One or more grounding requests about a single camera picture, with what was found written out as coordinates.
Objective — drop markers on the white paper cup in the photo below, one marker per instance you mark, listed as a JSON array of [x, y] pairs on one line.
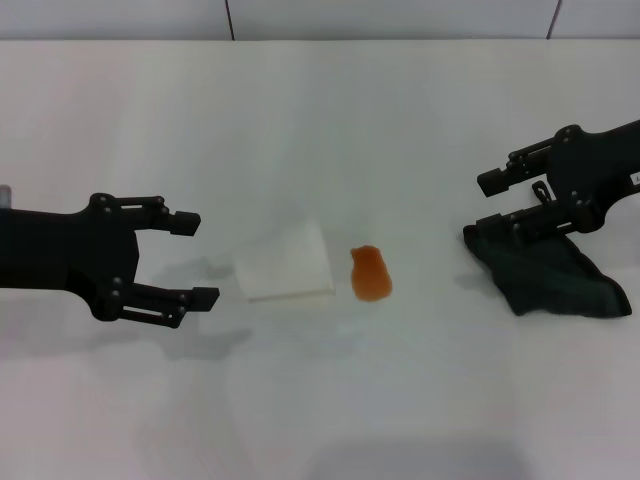
[[285, 260]]

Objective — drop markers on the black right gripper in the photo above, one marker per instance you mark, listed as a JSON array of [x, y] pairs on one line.
[[595, 165]]

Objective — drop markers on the brown water stain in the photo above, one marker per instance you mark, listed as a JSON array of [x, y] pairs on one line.
[[371, 275]]

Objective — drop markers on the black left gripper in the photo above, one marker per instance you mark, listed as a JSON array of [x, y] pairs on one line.
[[60, 250]]

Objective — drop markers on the dark blue rag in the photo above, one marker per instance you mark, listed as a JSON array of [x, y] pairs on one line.
[[550, 275]]

